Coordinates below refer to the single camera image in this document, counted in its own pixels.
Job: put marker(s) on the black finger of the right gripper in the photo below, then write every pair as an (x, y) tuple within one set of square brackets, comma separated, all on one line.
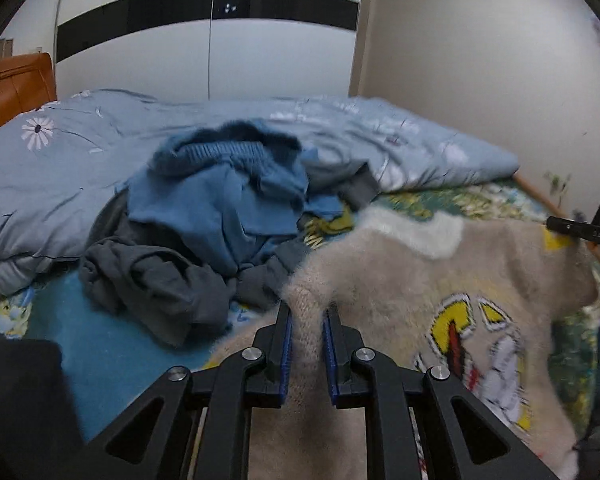
[(582, 230)]

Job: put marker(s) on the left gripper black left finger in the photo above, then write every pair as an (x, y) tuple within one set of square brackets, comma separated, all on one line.
[(268, 378)]

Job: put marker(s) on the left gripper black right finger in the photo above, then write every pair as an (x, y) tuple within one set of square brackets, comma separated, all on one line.
[(349, 363)]

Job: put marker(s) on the beige fuzzy robot-print sweater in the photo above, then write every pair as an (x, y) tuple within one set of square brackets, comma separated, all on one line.
[(478, 297)]

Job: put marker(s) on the dark grey garment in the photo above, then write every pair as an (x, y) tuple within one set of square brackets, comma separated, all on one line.
[(147, 271)]

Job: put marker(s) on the teal floral bed blanket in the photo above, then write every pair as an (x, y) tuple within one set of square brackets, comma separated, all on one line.
[(110, 359)]

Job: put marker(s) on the blue knit garment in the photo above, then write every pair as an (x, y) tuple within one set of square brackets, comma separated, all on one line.
[(232, 194)]

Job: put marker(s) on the light blue floral duvet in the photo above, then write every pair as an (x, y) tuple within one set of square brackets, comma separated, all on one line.
[(61, 163)]

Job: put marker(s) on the white wardrobe with black stripe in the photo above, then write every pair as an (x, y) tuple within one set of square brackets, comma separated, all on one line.
[(194, 50)]

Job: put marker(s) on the orange wooden headboard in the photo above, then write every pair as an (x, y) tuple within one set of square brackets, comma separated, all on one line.
[(26, 83)]

